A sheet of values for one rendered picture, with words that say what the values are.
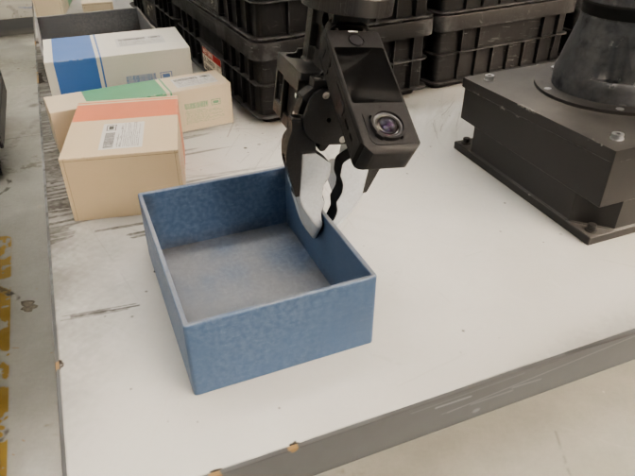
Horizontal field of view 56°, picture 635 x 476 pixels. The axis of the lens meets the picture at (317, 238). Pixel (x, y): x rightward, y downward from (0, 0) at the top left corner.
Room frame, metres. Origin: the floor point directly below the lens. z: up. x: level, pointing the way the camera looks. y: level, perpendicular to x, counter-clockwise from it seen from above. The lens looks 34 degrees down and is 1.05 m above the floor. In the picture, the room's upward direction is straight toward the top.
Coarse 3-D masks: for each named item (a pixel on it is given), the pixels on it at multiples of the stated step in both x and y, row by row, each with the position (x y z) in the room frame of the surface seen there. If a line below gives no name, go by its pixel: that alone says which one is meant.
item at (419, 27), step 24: (192, 24) 1.07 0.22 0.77; (216, 24) 0.92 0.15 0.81; (384, 24) 0.90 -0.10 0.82; (408, 24) 0.90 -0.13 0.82; (432, 24) 0.93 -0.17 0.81; (192, 48) 1.07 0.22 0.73; (216, 48) 0.96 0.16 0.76; (240, 48) 0.84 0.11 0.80; (264, 48) 0.80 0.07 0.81; (288, 48) 0.81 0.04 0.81; (408, 48) 0.92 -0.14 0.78; (240, 72) 0.86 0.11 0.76; (264, 72) 0.81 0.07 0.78; (408, 72) 0.92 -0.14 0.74; (240, 96) 0.88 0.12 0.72; (264, 96) 0.81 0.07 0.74; (264, 120) 0.82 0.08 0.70
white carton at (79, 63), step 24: (48, 48) 0.88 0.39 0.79; (72, 48) 0.88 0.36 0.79; (96, 48) 0.88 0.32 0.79; (120, 48) 0.88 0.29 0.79; (144, 48) 0.88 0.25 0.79; (168, 48) 0.88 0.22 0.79; (48, 72) 0.81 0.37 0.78; (72, 72) 0.82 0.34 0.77; (96, 72) 0.83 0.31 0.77; (120, 72) 0.85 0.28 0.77; (144, 72) 0.86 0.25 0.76; (168, 72) 0.87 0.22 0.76; (192, 72) 0.88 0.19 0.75
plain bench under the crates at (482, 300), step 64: (128, 0) 1.58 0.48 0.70; (192, 64) 1.08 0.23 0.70; (256, 128) 0.80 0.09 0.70; (448, 128) 0.80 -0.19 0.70; (64, 192) 0.61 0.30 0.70; (384, 192) 0.61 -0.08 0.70; (448, 192) 0.61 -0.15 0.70; (512, 192) 0.61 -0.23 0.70; (64, 256) 0.49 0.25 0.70; (128, 256) 0.49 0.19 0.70; (384, 256) 0.49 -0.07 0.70; (448, 256) 0.49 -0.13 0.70; (512, 256) 0.49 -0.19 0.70; (576, 256) 0.49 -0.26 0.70; (64, 320) 0.39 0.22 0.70; (128, 320) 0.39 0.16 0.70; (384, 320) 0.39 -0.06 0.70; (448, 320) 0.39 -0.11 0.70; (512, 320) 0.39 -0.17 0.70; (576, 320) 0.39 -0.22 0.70; (64, 384) 0.32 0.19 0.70; (128, 384) 0.32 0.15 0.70; (256, 384) 0.32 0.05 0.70; (320, 384) 0.32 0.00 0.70; (384, 384) 0.32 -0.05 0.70; (448, 384) 0.32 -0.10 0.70; (512, 384) 0.33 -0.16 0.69; (64, 448) 0.26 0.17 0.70; (128, 448) 0.26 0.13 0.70; (192, 448) 0.26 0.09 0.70; (256, 448) 0.26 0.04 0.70; (320, 448) 0.27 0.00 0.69; (384, 448) 0.29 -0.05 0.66
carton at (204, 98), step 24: (216, 72) 0.86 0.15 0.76; (48, 96) 0.76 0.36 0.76; (72, 96) 0.76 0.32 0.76; (96, 96) 0.76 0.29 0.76; (120, 96) 0.76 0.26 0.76; (144, 96) 0.76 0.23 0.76; (192, 96) 0.79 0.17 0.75; (216, 96) 0.81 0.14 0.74; (192, 120) 0.79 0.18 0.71; (216, 120) 0.81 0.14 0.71
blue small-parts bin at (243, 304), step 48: (144, 192) 0.49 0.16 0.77; (192, 192) 0.51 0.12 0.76; (240, 192) 0.52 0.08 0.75; (288, 192) 0.53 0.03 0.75; (192, 240) 0.50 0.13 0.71; (240, 240) 0.51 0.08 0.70; (288, 240) 0.51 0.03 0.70; (336, 240) 0.42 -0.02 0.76; (192, 288) 0.43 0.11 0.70; (240, 288) 0.43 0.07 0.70; (288, 288) 0.43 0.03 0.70; (336, 288) 0.35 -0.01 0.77; (192, 336) 0.31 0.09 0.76; (240, 336) 0.32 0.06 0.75; (288, 336) 0.33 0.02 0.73; (336, 336) 0.35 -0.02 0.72; (192, 384) 0.31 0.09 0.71
